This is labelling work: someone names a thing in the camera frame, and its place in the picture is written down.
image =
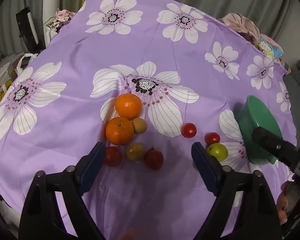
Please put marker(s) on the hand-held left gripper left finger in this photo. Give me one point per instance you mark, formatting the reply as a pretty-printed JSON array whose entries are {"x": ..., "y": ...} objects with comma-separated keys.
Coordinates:
[{"x": 92, "y": 167}]

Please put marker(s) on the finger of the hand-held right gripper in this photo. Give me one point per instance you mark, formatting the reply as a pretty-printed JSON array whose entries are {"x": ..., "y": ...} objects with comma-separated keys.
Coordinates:
[{"x": 272, "y": 142}]

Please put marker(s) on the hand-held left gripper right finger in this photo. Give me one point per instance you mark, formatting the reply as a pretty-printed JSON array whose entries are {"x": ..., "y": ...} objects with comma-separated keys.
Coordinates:
[{"x": 205, "y": 170}]

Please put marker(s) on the small green fruit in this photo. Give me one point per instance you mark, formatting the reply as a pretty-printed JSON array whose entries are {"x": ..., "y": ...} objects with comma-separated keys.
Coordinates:
[{"x": 218, "y": 152}]

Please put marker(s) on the red cherry tomato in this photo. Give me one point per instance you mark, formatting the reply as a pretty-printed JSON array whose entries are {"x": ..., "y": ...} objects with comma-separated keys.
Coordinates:
[
  {"x": 212, "y": 138},
  {"x": 113, "y": 156},
  {"x": 189, "y": 130}
]

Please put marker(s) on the green plastic bowl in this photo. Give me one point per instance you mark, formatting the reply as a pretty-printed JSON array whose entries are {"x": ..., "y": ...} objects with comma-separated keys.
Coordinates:
[{"x": 257, "y": 120}]

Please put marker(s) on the orange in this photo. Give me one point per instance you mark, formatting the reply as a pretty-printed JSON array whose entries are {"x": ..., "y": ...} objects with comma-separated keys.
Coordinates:
[
  {"x": 119, "y": 131},
  {"x": 128, "y": 106}
]

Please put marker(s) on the small tan round fruit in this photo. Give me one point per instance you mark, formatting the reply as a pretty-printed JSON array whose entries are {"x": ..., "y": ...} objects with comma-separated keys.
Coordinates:
[
  {"x": 135, "y": 151},
  {"x": 140, "y": 125}
]

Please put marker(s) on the dark red fruit with stem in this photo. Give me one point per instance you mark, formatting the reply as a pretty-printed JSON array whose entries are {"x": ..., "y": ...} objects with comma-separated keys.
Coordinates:
[{"x": 153, "y": 158}]

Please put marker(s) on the person's right hand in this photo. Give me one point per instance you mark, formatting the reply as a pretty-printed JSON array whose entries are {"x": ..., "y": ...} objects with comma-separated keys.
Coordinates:
[{"x": 282, "y": 205}]

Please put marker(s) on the blue pink plush toy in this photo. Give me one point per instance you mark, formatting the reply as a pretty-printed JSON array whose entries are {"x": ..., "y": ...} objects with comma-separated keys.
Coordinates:
[{"x": 268, "y": 46}]

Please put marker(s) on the purple floral cloth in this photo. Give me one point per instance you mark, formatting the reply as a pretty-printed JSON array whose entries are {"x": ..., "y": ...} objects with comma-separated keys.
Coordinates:
[{"x": 90, "y": 55}]

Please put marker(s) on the white box yellow print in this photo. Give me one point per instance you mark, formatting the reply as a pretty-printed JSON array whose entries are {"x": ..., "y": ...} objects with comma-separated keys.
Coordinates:
[{"x": 1, "y": 85}]

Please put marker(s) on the pink crumpled cloth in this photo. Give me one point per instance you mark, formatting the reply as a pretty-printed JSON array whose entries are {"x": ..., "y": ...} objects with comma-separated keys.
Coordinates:
[{"x": 240, "y": 23}]

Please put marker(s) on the white bag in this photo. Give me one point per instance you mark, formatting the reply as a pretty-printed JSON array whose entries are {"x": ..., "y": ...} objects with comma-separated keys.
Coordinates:
[{"x": 25, "y": 61}]

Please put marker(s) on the pink floral cloth bundle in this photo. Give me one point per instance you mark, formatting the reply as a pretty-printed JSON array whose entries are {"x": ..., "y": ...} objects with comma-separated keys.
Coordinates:
[{"x": 63, "y": 15}]

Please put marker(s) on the black device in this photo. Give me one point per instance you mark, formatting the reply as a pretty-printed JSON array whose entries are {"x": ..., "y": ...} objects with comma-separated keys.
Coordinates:
[{"x": 25, "y": 27}]

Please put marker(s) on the white board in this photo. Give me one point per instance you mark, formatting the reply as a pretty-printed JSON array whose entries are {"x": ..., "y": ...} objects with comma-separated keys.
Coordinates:
[{"x": 51, "y": 10}]

